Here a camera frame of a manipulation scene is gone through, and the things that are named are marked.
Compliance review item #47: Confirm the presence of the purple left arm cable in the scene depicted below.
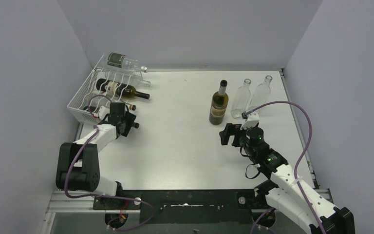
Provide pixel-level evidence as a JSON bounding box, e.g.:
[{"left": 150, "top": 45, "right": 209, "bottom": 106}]
[{"left": 63, "top": 94, "right": 155, "bottom": 232}]

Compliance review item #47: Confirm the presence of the white wire wine rack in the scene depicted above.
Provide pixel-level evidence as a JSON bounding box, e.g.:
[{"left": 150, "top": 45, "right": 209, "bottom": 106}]
[{"left": 67, "top": 54, "right": 150, "bottom": 124}]

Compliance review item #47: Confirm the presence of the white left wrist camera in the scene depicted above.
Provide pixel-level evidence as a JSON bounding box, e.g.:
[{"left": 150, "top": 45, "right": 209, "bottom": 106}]
[{"left": 94, "top": 106, "right": 110, "bottom": 120}]

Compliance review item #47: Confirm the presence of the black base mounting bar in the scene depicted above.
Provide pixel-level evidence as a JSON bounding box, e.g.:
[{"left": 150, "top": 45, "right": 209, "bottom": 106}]
[{"left": 93, "top": 189, "right": 268, "bottom": 224}]

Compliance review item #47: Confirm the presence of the clear bottle with brown cap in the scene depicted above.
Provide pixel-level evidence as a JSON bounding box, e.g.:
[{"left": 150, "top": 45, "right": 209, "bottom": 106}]
[{"left": 88, "top": 94, "right": 137, "bottom": 111}]

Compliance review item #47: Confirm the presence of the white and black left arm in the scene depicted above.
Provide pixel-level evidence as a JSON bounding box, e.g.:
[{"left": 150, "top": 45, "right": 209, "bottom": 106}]
[{"left": 56, "top": 103, "right": 139, "bottom": 197}]

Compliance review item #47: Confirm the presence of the clear bottle with dark label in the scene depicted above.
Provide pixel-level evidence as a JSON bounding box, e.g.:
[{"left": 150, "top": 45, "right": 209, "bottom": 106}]
[{"left": 103, "top": 52, "right": 149, "bottom": 73}]

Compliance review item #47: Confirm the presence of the brown bottle with tan label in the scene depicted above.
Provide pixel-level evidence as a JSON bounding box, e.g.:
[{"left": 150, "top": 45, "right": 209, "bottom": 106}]
[{"left": 209, "top": 80, "right": 229, "bottom": 125}]

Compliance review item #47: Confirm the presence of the dark green wine bottle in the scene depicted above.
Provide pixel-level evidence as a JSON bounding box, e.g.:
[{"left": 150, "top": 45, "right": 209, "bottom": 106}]
[{"left": 95, "top": 78, "right": 150, "bottom": 99}]

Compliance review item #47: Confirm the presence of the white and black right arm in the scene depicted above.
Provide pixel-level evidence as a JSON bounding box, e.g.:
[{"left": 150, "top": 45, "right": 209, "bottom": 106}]
[{"left": 219, "top": 123, "right": 355, "bottom": 234}]

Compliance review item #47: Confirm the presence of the clear square glass bottle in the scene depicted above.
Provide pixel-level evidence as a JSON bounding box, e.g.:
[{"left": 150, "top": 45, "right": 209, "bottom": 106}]
[{"left": 246, "top": 75, "right": 273, "bottom": 112}]

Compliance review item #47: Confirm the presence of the olive bottle with black cap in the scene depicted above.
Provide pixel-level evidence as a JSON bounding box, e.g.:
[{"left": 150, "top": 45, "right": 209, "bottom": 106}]
[{"left": 132, "top": 122, "right": 140, "bottom": 129}]

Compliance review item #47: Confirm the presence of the clear bottle in rack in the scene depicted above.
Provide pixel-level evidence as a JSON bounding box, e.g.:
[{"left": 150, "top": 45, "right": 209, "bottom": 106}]
[{"left": 97, "top": 69, "right": 150, "bottom": 87}]

